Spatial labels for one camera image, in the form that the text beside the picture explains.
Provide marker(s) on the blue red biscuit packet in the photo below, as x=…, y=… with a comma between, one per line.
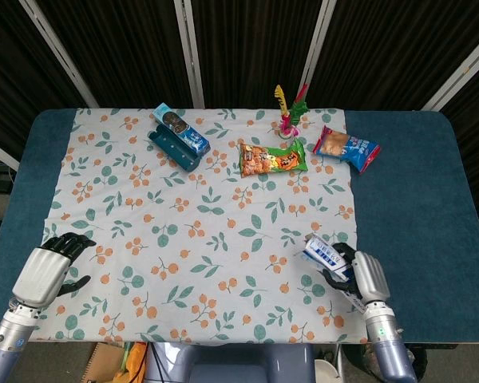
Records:
x=347, y=147

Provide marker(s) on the white round container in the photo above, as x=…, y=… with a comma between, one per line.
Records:
x=326, y=369

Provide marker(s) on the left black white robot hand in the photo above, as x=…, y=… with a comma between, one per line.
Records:
x=40, y=275

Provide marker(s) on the colourful feather shuttlecock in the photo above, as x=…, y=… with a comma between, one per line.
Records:
x=289, y=119

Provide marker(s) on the blue grey robot torso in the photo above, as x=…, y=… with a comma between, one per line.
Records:
x=231, y=365

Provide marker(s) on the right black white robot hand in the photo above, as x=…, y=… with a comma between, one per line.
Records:
x=369, y=277

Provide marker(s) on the teal open biscuit box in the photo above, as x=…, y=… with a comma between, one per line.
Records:
x=179, y=143

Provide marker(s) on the white screen frame pole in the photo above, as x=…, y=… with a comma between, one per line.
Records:
x=463, y=68
x=317, y=52
x=189, y=52
x=0, y=153
x=60, y=52

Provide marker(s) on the white blue toothpaste box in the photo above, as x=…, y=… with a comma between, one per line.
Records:
x=321, y=251

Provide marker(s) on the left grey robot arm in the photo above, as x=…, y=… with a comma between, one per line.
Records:
x=8, y=335

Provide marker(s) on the orange yellow bag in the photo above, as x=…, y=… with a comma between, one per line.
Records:
x=133, y=361

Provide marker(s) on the white fruit print tablecloth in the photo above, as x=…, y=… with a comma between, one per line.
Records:
x=203, y=239

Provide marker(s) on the green orange snack bag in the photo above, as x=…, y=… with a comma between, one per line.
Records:
x=271, y=159

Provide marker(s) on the blue felt table cover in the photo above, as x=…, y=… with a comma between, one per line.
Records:
x=415, y=199

